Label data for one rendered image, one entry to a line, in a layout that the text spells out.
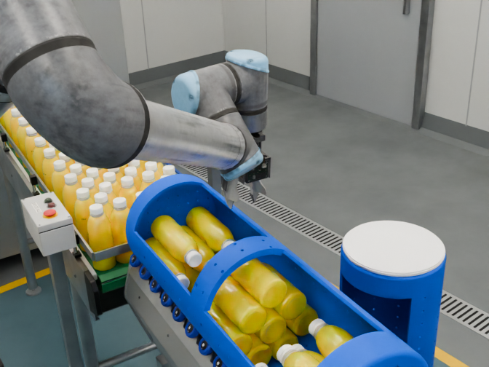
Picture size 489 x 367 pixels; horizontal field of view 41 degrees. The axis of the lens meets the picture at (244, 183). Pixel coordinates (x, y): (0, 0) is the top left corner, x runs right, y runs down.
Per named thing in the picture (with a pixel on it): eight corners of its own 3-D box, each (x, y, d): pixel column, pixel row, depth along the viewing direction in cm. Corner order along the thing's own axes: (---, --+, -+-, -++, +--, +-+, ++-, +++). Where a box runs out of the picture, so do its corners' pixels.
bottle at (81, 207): (83, 241, 215) (74, 190, 207) (104, 240, 215) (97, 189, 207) (78, 253, 209) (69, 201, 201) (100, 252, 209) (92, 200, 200)
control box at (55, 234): (43, 257, 189) (37, 226, 184) (26, 228, 204) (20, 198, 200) (77, 247, 193) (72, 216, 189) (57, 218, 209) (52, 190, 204)
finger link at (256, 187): (263, 211, 156) (255, 180, 150) (250, 199, 160) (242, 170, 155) (273, 204, 157) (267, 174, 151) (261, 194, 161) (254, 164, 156)
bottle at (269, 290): (257, 310, 142) (216, 270, 156) (283, 307, 146) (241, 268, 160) (264, 280, 140) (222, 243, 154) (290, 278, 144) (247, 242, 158)
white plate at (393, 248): (351, 215, 197) (351, 218, 198) (334, 265, 173) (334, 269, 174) (447, 226, 189) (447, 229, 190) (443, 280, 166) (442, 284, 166)
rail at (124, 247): (96, 261, 195) (94, 253, 193) (95, 261, 195) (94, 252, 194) (215, 224, 212) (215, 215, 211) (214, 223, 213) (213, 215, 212)
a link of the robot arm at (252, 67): (213, 52, 138) (249, 42, 143) (214, 106, 144) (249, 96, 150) (242, 63, 132) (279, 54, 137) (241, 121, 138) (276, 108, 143)
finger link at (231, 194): (229, 218, 151) (239, 182, 148) (217, 206, 156) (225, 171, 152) (241, 218, 153) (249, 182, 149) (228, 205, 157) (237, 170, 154)
